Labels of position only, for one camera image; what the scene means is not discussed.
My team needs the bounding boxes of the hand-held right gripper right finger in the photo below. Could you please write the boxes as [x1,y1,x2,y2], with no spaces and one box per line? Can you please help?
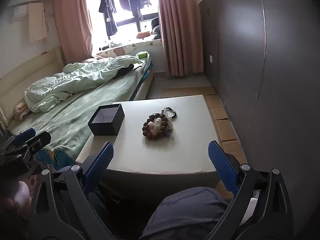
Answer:
[185,141,295,240]

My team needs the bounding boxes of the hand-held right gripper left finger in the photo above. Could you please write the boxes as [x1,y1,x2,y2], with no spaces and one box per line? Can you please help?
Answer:
[30,141,150,240]

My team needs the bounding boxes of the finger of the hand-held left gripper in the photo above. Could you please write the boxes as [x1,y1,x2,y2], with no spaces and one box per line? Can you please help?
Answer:
[14,128,37,145]
[24,131,52,155]

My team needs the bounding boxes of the black jewelry box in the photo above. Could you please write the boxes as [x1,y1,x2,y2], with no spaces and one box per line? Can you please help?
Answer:
[87,104,125,137]

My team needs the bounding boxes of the brown beaded bracelet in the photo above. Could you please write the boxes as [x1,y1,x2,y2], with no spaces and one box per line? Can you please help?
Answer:
[142,113,173,141]

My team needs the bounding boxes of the white butterfly brooch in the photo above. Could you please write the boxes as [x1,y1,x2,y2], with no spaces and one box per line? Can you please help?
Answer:
[147,119,164,133]

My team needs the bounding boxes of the black beaded bracelet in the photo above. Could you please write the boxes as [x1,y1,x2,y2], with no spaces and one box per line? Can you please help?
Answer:
[162,107,177,120]

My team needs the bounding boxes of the person's left hand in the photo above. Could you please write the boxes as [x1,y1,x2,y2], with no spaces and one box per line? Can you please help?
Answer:
[0,180,32,222]

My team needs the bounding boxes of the teal printed blanket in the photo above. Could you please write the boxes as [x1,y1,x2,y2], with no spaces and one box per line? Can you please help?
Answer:
[34,147,77,172]

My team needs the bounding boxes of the pink pillow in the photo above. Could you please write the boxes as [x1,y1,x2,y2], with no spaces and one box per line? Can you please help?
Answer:
[13,99,32,120]

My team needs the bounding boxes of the green bed sheet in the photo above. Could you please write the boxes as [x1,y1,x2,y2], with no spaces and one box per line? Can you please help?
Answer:
[10,64,152,162]

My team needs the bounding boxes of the cardboard floor sheets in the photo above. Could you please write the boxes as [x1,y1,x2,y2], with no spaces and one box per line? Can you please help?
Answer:
[203,86,248,167]

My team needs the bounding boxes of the person's grey trouser leg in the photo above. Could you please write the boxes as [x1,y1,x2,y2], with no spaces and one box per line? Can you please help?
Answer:
[146,186,230,240]

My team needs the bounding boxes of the beige headboard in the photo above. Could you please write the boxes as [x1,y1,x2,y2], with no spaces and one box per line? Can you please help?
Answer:
[0,46,67,124]

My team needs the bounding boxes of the light green quilt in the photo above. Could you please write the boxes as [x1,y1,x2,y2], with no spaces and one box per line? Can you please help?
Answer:
[24,55,146,113]

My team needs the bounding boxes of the black cloth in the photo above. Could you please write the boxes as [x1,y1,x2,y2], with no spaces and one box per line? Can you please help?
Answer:
[117,64,135,77]

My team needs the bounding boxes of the grey brown wardrobe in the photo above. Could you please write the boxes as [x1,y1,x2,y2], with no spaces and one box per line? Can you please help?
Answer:
[198,0,320,233]

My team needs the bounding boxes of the patterned window seat cushion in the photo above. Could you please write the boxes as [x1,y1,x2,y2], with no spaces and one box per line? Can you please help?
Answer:
[94,39,163,58]

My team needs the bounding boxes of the pink curtain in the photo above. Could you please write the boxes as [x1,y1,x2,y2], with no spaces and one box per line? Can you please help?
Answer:
[52,0,97,65]
[155,0,205,77]

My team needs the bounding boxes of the white air conditioner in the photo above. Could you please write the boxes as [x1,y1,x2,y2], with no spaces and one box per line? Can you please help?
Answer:
[7,3,30,21]

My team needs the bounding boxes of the dark cushion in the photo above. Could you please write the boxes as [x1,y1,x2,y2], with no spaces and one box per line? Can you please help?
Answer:
[151,16,162,40]

